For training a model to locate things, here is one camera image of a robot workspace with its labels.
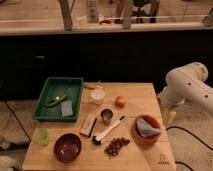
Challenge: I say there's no orange apple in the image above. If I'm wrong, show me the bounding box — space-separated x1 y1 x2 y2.
115 96 126 108

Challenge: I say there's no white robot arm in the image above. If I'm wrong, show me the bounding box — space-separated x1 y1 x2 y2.
157 62 213 126

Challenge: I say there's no grey cloth in orange bowl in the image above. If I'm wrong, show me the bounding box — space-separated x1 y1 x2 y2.
136 117 161 137

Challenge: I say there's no orange bowl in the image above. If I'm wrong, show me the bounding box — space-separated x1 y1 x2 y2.
131 115 162 145

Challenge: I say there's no purple bowl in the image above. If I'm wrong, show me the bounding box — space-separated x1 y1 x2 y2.
53 133 81 163

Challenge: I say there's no small metal cup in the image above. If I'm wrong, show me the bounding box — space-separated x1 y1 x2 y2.
101 109 113 125

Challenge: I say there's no bunch of brown grapes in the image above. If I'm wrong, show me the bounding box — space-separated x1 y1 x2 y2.
104 137 130 157

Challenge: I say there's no white plastic cup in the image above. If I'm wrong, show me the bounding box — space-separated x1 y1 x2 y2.
90 88 105 105

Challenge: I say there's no black white brush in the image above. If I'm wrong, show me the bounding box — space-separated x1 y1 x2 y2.
92 116 125 145

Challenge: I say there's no wooden block box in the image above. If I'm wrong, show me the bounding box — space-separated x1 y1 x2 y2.
80 115 97 137

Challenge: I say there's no yellow object at table back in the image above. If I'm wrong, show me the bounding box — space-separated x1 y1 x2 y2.
84 80 103 90

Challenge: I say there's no grey sponge in tray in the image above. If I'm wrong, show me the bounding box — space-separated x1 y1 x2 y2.
61 101 73 117

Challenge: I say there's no green plastic tray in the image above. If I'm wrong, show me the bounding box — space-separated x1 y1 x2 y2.
32 77 84 122

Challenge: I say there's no green utensil in tray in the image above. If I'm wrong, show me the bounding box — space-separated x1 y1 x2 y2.
44 88 71 108

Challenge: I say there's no black cable on floor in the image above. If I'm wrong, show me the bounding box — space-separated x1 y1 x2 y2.
165 125 213 171

